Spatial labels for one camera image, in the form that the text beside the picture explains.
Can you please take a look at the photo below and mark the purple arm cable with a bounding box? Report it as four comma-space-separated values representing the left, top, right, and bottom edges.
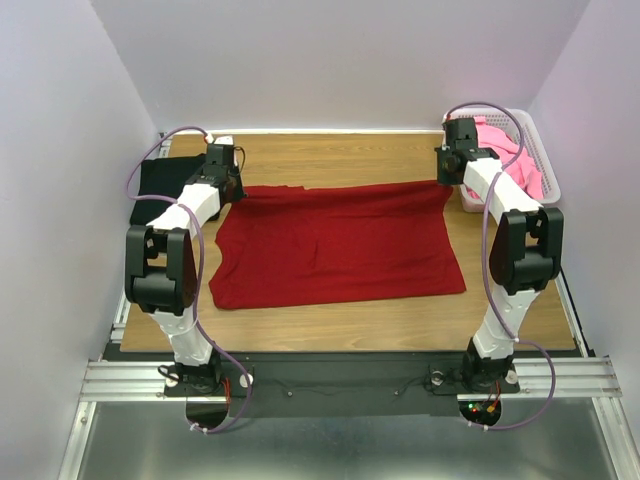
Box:
442, 102, 557, 431
123, 125, 255, 435

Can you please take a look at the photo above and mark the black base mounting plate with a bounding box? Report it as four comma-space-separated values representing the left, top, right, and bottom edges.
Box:
158, 351, 520, 417

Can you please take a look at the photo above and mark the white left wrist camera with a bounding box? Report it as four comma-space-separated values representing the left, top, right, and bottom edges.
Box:
204, 133, 235, 146

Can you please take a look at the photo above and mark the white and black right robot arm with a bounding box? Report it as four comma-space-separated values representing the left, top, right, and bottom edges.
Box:
436, 116, 564, 390

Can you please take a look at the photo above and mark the red t-shirt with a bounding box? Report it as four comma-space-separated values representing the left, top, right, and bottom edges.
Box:
209, 180, 466, 310

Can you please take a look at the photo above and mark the folded black t-shirt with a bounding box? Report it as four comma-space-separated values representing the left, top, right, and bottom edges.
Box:
129, 154, 205, 225

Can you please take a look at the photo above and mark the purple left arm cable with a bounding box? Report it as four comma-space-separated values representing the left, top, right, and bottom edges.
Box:
123, 125, 255, 435

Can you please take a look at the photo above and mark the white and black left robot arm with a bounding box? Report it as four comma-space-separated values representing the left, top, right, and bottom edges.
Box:
124, 136, 246, 395

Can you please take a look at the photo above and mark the white plastic laundry basket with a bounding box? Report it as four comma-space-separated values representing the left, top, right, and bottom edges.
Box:
450, 107, 561, 205

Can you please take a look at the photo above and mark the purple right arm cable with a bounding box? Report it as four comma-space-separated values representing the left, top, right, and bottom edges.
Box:
442, 102, 557, 431

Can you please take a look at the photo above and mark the aluminium table frame rail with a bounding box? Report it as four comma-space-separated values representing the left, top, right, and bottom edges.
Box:
58, 131, 626, 480

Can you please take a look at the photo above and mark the pink t-shirt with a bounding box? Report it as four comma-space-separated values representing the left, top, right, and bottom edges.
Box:
474, 116, 544, 200

